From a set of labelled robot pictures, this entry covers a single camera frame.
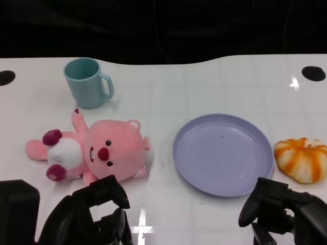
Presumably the teal plastic mug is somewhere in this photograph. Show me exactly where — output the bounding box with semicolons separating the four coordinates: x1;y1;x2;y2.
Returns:
63;57;114;110

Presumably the orange and white bread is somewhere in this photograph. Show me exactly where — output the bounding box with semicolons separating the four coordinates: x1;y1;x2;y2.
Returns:
273;137;327;184

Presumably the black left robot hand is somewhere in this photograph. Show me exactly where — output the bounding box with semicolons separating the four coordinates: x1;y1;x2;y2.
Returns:
38;175;134;245

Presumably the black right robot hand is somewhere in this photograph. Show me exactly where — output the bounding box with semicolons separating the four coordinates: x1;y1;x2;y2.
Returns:
238;177;327;245

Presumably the pink plush doll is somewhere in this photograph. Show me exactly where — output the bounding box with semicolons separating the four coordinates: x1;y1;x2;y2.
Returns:
25;108;152;186

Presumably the black table cable hole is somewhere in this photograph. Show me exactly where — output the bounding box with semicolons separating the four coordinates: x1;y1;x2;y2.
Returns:
0;70;16;87
301;66;326;82

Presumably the purple plastic plate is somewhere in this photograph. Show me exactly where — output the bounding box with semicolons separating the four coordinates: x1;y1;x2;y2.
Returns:
172;113;275;198

